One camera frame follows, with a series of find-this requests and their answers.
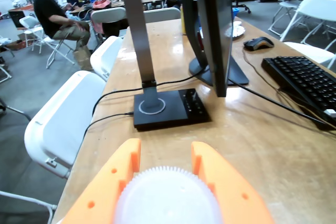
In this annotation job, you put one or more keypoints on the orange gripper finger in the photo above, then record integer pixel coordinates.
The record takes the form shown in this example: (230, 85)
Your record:
(236, 203)
(99, 195)

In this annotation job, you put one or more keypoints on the vitaminwater bottle with white cap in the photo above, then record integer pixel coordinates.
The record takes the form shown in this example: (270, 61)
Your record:
(165, 200)

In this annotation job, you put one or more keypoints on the white folded folding chair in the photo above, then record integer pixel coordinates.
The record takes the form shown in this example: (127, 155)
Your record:
(65, 119)
(105, 56)

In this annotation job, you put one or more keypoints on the gray desk lamp black base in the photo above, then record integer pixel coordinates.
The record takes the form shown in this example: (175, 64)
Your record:
(162, 119)

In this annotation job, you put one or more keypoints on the white usb plug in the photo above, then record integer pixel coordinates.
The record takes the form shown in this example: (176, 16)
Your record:
(330, 113)

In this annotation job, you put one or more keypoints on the black computer keyboard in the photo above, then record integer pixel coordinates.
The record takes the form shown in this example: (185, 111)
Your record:
(302, 79)

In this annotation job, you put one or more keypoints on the black orange computer mouse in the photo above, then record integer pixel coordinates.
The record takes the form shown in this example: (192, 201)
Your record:
(258, 43)

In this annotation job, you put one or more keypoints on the black computer monitor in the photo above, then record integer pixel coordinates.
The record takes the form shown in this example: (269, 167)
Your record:
(215, 24)

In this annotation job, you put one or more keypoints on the white chair with pink cloth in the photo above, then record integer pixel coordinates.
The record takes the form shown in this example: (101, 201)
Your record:
(111, 14)

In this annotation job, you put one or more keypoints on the small blue cup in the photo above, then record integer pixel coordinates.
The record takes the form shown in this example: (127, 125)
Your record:
(235, 12)

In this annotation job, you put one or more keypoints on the man in black shirt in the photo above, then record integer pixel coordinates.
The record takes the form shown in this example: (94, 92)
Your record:
(46, 11)

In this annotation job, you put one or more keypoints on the pink red cloth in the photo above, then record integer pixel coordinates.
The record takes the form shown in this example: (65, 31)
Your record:
(102, 3)

